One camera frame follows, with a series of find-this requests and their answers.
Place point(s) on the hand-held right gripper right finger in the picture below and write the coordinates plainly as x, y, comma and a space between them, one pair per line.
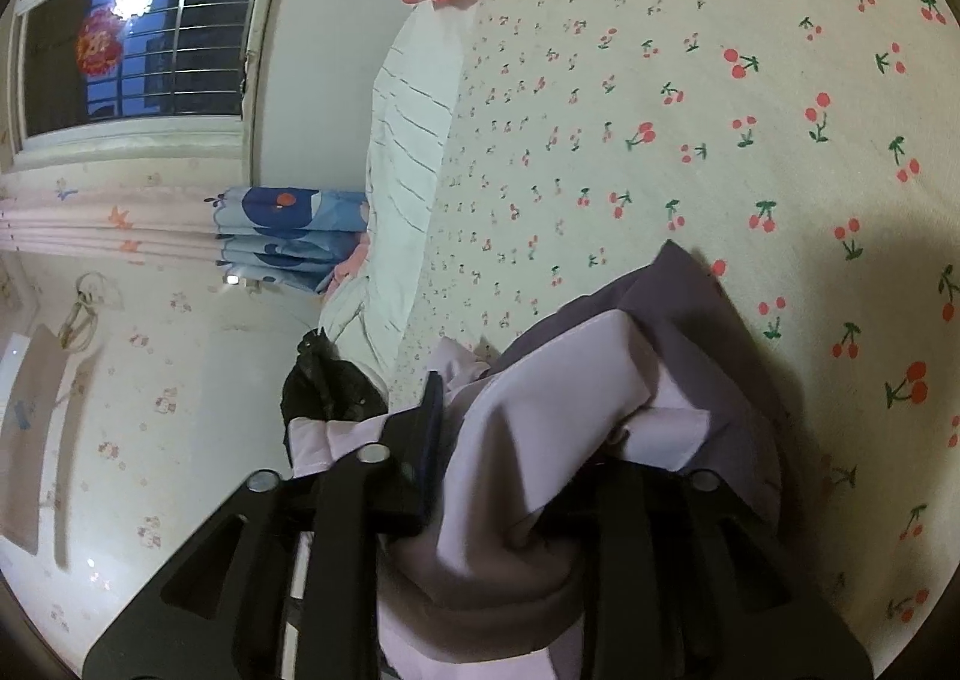
637, 522

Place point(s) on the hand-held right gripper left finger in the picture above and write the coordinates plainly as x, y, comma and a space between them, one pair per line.
429, 440

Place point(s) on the lilac and purple jacket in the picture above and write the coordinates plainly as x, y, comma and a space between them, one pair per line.
570, 380

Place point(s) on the black puffer jacket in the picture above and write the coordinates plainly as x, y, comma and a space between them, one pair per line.
330, 388

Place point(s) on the pink and blue printed curtain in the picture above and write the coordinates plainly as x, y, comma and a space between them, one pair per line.
285, 223

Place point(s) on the white striped duvet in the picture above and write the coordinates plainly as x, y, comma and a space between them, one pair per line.
405, 163

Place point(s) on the cherry print bed sheet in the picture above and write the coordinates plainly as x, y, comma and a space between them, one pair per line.
675, 50

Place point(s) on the barred window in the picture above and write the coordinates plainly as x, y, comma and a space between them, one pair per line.
172, 50

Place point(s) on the red window decoration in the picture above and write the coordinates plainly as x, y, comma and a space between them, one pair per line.
97, 43

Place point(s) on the white wall switch panel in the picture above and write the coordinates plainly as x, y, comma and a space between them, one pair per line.
240, 280

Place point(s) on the wall hook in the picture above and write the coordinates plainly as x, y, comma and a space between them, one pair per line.
86, 309

